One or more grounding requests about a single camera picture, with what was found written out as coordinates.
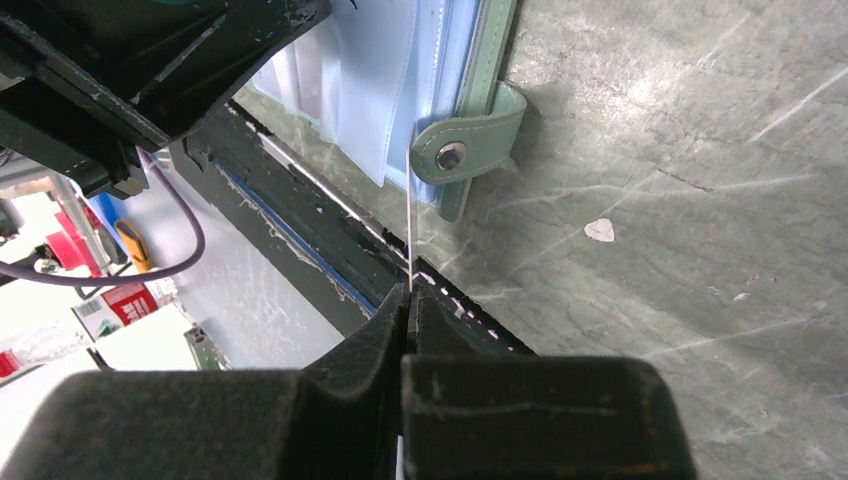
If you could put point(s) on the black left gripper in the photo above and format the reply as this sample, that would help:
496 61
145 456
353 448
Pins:
85 83

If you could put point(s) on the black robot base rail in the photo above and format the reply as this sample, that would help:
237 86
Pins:
284 208

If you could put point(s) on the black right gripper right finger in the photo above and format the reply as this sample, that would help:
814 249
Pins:
470 414

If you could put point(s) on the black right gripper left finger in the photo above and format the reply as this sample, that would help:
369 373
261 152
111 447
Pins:
337 418

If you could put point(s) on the mint green card holder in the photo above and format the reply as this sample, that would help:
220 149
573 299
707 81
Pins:
409 91

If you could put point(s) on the red white box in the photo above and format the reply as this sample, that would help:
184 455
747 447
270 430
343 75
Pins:
120 306

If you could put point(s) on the yellow tool handle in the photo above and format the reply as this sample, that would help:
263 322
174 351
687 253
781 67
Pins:
137 250

